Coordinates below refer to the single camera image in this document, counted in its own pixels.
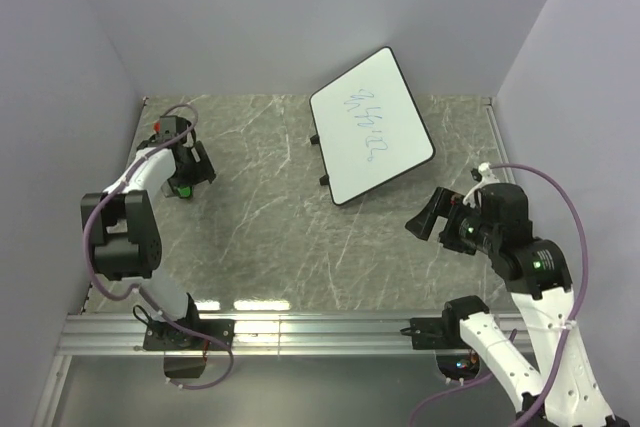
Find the green whiteboard eraser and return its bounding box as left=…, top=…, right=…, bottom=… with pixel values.
left=172, top=186, right=193, bottom=200

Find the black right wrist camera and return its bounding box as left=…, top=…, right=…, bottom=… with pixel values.
left=479, top=183, right=530, bottom=226

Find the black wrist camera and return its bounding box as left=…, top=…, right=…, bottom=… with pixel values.
left=479, top=183, right=530, bottom=226
left=151, top=115, right=192, bottom=144

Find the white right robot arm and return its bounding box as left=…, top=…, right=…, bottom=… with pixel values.
left=406, top=183, right=627, bottom=426

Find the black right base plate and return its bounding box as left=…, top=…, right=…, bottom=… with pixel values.
left=400, top=317, right=452, bottom=351

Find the white whiteboard black frame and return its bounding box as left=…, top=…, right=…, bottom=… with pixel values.
left=309, top=46, right=436, bottom=206

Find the aluminium right side rail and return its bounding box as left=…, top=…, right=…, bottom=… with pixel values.
left=481, top=97, right=509, bottom=164

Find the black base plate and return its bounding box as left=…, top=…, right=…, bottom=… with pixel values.
left=143, top=319, right=235, bottom=351
left=400, top=317, right=452, bottom=351

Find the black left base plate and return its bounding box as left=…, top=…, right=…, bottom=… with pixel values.
left=143, top=319, right=235, bottom=351

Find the aluminium front rail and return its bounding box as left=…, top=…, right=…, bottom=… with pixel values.
left=55, top=311, right=539, bottom=358

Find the aluminium rail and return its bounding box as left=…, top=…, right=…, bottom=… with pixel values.
left=55, top=311, right=539, bottom=358
left=481, top=97, right=509, bottom=164

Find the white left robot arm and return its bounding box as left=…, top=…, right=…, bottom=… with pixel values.
left=80, top=142, right=215, bottom=349

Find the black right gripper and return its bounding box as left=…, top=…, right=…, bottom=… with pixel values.
left=404, top=184, right=498, bottom=253

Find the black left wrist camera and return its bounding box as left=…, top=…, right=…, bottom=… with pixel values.
left=151, top=115, right=192, bottom=144

